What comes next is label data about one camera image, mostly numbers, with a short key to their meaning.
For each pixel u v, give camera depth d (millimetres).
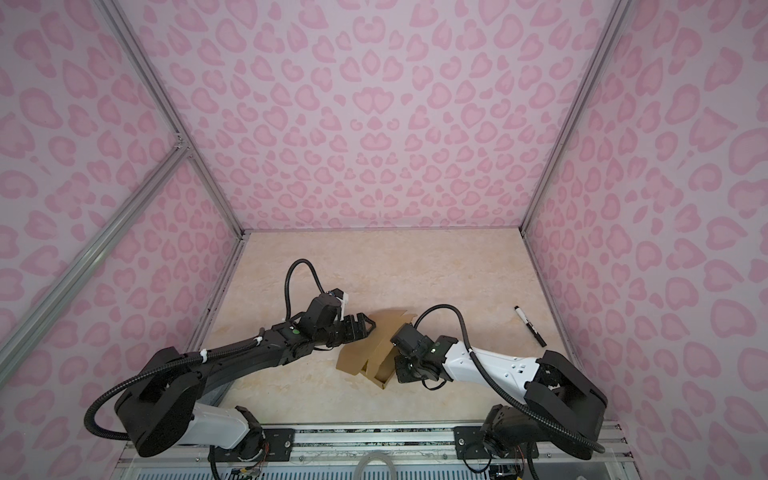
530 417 399
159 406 419
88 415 387
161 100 823
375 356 737
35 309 545
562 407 417
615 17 695
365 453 729
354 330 750
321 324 662
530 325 927
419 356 638
